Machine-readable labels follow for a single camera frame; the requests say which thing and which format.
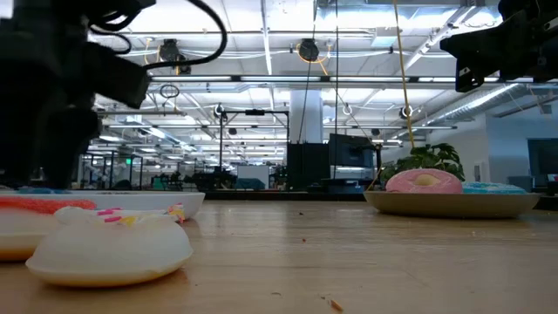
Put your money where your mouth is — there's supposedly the small white sprinkled donut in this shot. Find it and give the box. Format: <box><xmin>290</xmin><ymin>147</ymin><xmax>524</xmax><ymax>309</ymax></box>
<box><xmin>24</xmin><ymin>202</ymin><xmax>194</xmax><ymax>289</ymax></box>

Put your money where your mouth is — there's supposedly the yellow hanging cable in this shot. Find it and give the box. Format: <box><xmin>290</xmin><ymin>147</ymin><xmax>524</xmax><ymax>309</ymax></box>
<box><xmin>391</xmin><ymin>0</ymin><xmax>416</xmax><ymax>150</ymax></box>

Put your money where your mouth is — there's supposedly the large blue donut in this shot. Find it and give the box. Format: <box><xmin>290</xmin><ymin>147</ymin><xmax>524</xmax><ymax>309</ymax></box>
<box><xmin>460</xmin><ymin>181</ymin><xmax>528</xmax><ymax>196</ymax></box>

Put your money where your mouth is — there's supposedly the black cabinet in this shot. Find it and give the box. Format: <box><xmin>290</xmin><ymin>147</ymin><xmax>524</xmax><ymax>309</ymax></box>
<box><xmin>286</xmin><ymin>141</ymin><xmax>331</xmax><ymax>192</ymax></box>

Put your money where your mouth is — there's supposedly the black background station frame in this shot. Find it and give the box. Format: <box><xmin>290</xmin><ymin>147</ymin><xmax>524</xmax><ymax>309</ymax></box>
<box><xmin>218</xmin><ymin>108</ymin><xmax>290</xmax><ymax>193</ymax></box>

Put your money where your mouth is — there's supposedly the black ceiling cable reel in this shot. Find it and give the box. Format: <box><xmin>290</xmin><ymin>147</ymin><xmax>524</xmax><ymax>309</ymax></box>
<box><xmin>297</xmin><ymin>38</ymin><xmax>321</xmax><ymax>63</ymax></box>
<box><xmin>158</xmin><ymin>38</ymin><xmax>181</xmax><ymax>63</ymax></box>

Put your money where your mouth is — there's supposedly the small blue donut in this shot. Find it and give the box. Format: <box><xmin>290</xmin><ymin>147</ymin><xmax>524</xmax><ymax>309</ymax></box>
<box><xmin>16</xmin><ymin>187</ymin><xmax>71</xmax><ymax>196</ymax></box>

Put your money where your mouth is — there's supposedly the black left wrist camera cable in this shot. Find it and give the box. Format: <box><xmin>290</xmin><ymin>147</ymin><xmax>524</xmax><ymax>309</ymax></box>
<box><xmin>86</xmin><ymin>0</ymin><xmax>229</xmax><ymax>72</ymax></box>

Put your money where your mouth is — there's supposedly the black aluminium table frame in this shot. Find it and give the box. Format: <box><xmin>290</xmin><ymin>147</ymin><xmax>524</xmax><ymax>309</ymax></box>
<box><xmin>203</xmin><ymin>190</ymin><xmax>368</xmax><ymax>202</ymax></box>

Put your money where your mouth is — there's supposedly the dark wall screen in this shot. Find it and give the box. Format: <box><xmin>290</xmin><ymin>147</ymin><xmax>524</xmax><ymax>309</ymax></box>
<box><xmin>526</xmin><ymin>138</ymin><xmax>558</xmax><ymax>176</ymax></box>

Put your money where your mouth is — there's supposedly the white building column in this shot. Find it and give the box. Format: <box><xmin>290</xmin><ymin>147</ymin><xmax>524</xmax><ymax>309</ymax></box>
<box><xmin>289</xmin><ymin>89</ymin><xmax>324</xmax><ymax>145</ymax></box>

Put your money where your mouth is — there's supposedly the white round plate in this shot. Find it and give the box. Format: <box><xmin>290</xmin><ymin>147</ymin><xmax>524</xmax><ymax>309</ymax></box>
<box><xmin>0</xmin><ymin>190</ymin><xmax>207</xmax><ymax>222</ymax></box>

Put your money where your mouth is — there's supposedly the large pink donut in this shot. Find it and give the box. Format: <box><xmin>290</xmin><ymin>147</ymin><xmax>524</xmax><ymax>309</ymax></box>
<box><xmin>384</xmin><ymin>167</ymin><xmax>465</xmax><ymax>195</ymax></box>

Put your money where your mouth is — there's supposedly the small red donut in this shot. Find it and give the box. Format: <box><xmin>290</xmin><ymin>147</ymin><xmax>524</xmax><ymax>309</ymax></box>
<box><xmin>0</xmin><ymin>196</ymin><xmax>99</xmax><ymax>263</ymax></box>

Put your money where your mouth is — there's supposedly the silver ventilation duct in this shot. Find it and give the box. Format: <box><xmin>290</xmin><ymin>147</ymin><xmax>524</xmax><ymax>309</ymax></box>
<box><xmin>426</xmin><ymin>82</ymin><xmax>527</xmax><ymax>128</ymax></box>

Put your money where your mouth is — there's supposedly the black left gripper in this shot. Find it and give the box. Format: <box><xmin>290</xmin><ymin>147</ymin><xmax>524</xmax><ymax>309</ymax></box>
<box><xmin>0</xmin><ymin>41</ymin><xmax>102</xmax><ymax>189</ymax></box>

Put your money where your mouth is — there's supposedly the green potted plant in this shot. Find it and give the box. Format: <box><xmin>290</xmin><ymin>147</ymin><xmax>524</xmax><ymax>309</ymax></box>
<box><xmin>378</xmin><ymin>142</ymin><xmax>466</xmax><ymax>185</ymax></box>

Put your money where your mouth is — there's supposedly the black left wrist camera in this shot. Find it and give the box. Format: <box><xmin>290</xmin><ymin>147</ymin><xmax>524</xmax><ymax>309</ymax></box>
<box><xmin>81</xmin><ymin>41</ymin><xmax>152</xmax><ymax>111</ymax></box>

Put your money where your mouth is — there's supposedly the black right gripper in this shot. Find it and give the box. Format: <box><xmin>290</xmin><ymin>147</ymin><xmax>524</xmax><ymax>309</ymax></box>
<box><xmin>439</xmin><ymin>8</ymin><xmax>558</xmax><ymax>94</ymax></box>

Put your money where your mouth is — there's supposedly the grey round plate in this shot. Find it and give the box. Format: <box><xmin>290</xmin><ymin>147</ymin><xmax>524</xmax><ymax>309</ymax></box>
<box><xmin>363</xmin><ymin>191</ymin><xmax>542</xmax><ymax>220</ymax></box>

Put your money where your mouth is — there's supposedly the dark monitor screen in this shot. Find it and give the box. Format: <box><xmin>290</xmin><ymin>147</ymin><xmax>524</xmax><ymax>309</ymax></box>
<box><xmin>328</xmin><ymin>133</ymin><xmax>377</xmax><ymax>170</ymax></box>

